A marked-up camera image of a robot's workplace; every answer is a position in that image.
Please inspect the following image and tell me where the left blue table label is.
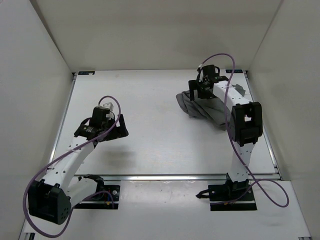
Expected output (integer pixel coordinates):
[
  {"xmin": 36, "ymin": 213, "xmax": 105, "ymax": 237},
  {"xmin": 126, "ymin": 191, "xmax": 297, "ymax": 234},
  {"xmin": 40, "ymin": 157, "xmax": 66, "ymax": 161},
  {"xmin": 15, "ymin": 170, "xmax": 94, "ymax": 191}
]
[{"xmin": 78, "ymin": 71, "xmax": 95, "ymax": 76}]

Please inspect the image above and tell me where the grey pleated skirt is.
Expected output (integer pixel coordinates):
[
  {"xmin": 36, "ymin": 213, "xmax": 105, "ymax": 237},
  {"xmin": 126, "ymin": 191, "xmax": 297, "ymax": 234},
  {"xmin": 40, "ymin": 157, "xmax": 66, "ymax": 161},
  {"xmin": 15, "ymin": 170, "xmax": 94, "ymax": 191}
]
[{"xmin": 175, "ymin": 83, "xmax": 246, "ymax": 132}]

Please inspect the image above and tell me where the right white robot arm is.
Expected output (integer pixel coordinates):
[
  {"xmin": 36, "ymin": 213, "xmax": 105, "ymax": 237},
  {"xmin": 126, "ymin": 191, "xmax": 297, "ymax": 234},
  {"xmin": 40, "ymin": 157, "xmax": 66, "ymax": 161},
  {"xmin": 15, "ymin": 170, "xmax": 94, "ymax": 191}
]
[{"xmin": 188, "ymin": 64, "xmax": 263, "ymax": 200}]

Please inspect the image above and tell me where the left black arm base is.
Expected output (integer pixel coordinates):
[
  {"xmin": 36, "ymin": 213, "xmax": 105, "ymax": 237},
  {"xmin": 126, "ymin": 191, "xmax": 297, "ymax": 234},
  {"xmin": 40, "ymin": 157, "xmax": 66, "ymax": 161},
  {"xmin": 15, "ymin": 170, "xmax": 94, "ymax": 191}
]
[{"xmin": 74, "ymin": 174, "xmax": 121, "ymax": 210}]

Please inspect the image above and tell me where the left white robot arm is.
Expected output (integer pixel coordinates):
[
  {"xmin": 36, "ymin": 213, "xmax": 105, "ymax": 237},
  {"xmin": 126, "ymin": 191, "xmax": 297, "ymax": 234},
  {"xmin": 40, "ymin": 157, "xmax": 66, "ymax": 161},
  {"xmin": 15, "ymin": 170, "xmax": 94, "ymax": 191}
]
[{"xmin": 27, "ymin": 102, "xmax": 129, "ymax": 225}]

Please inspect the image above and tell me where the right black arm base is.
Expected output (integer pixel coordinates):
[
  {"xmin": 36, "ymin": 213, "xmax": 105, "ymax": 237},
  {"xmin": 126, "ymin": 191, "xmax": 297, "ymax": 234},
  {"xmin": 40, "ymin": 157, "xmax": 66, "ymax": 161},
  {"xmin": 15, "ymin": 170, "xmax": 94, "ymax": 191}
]
[{"xmin": 195, "ymin": 175, "xmax": 258, "ymax": 212}]

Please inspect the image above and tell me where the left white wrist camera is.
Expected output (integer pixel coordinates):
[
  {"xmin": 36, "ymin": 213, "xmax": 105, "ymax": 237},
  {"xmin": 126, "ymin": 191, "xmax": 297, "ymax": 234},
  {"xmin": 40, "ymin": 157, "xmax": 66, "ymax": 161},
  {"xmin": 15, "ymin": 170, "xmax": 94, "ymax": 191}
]
[{"xmin": 101, "ymin": 102, "xmax": 114, "ymax": 113}]

